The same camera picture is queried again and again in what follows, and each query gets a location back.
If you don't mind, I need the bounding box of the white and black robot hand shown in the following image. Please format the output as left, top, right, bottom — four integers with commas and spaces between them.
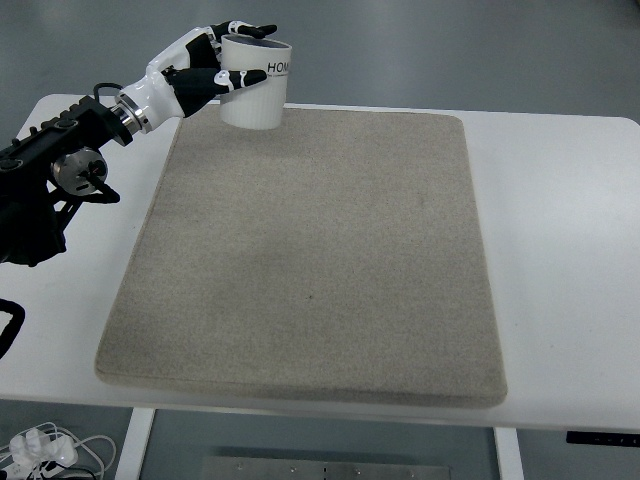
119, 20, 278, 132

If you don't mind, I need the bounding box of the white ribbed cup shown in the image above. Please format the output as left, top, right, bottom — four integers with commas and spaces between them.
218, 35, 293, 131

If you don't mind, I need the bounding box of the beige felt mat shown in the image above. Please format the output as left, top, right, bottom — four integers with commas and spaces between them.
94, 102, 509, 412

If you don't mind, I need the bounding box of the white table leg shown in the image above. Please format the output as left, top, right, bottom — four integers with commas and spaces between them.
493, 427, 525, 480
113, 407, 157, 480

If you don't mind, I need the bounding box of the white power strip with plugs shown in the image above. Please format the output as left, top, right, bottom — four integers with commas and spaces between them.
8, 427, 80, 476

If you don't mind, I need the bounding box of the grey metal plate with screws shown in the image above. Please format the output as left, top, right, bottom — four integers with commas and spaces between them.
200, 455, 450, 480

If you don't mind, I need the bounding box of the black table control panel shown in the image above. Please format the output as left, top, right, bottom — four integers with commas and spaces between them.
566, 430, 640, 444

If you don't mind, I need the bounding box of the white cable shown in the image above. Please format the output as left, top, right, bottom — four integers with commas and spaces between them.
69, 433, 119, 476

